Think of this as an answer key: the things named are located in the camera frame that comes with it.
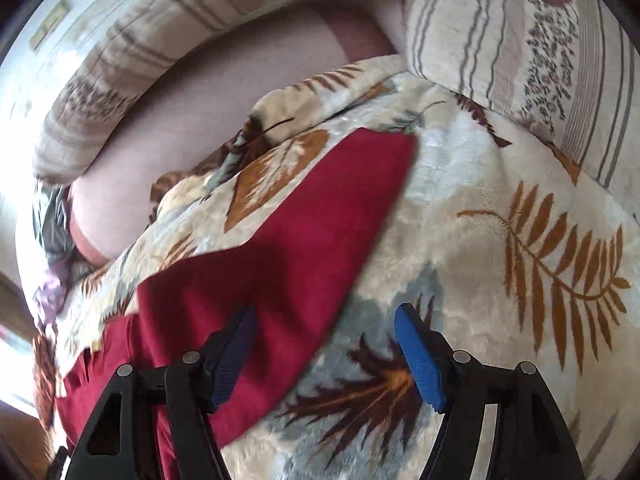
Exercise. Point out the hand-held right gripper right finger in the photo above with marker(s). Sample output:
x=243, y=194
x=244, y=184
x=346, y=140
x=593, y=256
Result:
x=417, y=355

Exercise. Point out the grey cloth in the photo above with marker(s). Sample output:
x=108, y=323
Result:
x=52, y=230

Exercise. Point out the purple floral cloth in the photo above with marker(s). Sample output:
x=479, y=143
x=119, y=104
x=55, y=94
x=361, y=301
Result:
x=50, y=290

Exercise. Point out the dark red cloth garment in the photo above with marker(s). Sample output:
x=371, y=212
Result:
x=300, y=250

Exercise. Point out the pink quilted sofa cover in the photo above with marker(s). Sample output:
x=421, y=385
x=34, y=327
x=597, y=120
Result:
x=190, y=125

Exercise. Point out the wide striped floral pillow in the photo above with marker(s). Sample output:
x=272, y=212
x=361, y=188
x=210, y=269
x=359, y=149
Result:
x=500, y=35

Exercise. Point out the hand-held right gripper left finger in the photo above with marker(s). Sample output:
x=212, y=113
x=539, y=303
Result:
x=232, y=360

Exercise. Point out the leaf print fleece blanket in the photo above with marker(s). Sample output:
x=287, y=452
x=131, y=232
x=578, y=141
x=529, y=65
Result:
x=475, y=270

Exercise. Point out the long striped floral pillow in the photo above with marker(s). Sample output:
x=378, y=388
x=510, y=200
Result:
x=125, y=60

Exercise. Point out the wall picture frame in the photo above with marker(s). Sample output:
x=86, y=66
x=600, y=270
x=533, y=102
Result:
x=49, y=26

